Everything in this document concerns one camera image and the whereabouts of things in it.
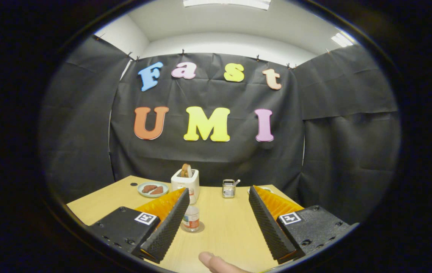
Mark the wooden table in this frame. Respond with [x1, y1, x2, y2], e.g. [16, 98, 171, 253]
[67, 175, 300, 273]

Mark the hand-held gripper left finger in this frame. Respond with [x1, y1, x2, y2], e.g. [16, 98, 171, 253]
[86, 187, 190, 264]

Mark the white toaster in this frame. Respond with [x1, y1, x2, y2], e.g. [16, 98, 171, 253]
[171, 169, 200, 204]

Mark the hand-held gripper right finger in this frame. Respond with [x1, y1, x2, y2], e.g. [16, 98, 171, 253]
[248, 185, 360, 265]

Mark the small ceiling light panel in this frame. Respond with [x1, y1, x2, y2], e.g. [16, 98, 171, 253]
[331, 33, 354, 47]

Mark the black backdrop cloth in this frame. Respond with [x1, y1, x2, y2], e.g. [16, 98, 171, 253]
[39, 35, 401, 224]

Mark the clear plastic juice bottle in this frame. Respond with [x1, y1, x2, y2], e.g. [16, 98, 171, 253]
[183, 205, 201, 232]

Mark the pale green plate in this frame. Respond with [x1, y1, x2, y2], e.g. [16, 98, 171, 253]
[137, 182, 169, 198]

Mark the large ceiling light panel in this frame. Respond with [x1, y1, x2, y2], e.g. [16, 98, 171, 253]
[183, 0, 271, 11]

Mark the small metal wire rack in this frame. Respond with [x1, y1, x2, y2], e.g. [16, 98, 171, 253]
[222, 179, 241, 198]

